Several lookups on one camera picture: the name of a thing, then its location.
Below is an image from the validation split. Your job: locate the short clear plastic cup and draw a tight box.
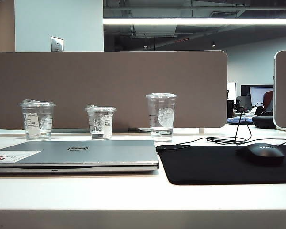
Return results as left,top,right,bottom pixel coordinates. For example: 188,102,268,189
84,104,117,141

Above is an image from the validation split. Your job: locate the tall clear cup mermaid logo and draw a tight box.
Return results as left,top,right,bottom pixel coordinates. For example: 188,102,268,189
146,93,178,142

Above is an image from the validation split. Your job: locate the silver Dell laptop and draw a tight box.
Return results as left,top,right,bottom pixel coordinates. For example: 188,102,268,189
0,140,160,174

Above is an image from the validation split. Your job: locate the clear plastic cup white label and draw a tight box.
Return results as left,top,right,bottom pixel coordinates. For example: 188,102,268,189
20,99,57,141

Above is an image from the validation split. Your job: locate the brown felt desk divider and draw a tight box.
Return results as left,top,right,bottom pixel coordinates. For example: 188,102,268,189
0,50,228,133

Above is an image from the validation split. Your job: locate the white-edged monitor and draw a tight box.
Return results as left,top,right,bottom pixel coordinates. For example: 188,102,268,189
227,82,237,105

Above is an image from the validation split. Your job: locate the black mouse pad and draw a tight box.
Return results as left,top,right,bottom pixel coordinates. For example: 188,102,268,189
155,143,286,185

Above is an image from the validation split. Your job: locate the black computer monitor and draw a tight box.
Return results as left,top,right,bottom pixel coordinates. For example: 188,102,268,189
240,84,274,108

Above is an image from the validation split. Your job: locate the black pouch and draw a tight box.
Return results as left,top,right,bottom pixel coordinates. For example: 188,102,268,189
251,115,276,130

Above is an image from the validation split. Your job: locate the black computer mouse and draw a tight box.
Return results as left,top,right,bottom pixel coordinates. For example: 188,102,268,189
236,143,285,165

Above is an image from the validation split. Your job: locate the person in red shirt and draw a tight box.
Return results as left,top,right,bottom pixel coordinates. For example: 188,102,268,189
263,90,274,109

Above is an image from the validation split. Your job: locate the white red sticker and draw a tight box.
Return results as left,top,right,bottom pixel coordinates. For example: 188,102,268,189
0,150,42,163

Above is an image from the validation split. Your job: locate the black mouse cable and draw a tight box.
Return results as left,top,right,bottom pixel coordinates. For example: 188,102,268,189
175,106,286,146

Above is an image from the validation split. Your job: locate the metal wall switch plate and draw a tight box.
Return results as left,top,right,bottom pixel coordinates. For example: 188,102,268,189
51,36,64,52

